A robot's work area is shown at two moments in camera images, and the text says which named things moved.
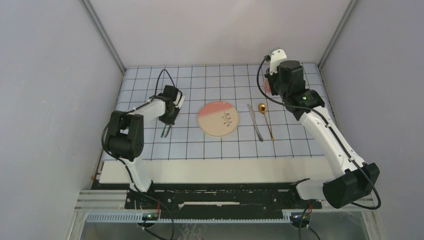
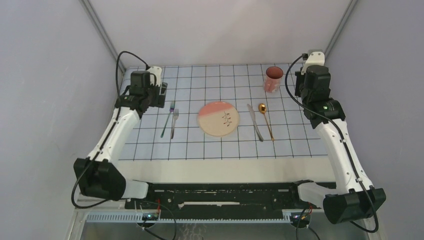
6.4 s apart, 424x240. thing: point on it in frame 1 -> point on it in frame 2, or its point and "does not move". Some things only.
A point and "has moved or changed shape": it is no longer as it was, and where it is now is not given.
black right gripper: (270, 78) -> (300, 77)
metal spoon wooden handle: (262, 109) does not move
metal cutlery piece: (260, 136) does not move
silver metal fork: (167, 131) has moved or changed shape
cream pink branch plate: (218, 118) does not move
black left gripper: (169, 121) -> (160, 102)
